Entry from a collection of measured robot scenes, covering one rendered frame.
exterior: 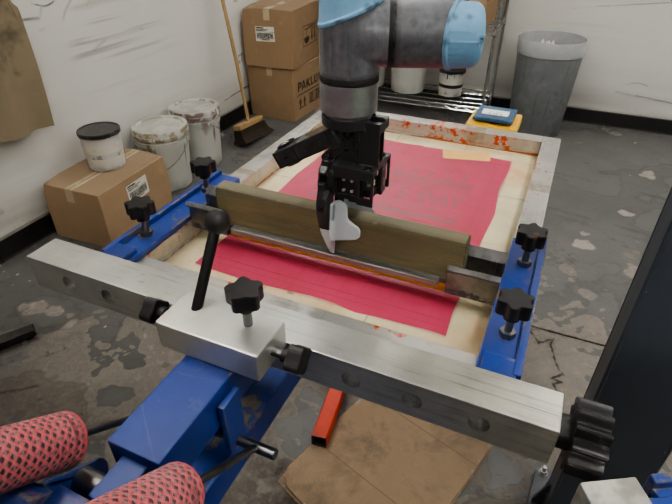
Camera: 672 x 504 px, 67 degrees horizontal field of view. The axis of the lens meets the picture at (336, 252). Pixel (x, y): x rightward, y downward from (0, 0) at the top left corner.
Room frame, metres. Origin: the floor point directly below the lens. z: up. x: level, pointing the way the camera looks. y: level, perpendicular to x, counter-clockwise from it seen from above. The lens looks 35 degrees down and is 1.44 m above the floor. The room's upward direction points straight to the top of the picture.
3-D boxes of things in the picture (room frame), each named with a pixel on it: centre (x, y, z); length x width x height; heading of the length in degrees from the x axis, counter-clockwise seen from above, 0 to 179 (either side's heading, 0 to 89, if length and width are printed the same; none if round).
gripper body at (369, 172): (0.65, -0.02, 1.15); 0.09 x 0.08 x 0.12; 66
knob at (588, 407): (0.31, -0.23, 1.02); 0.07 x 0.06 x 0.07; 156
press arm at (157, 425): (0.35, 0.14, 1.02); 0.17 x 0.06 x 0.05; 156
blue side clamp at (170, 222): (0.75, 0.27, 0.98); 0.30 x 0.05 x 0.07; 156
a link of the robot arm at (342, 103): (0.66, -0.02, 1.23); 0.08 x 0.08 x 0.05
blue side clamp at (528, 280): (0.53, -0.24, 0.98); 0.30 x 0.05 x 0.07; 156
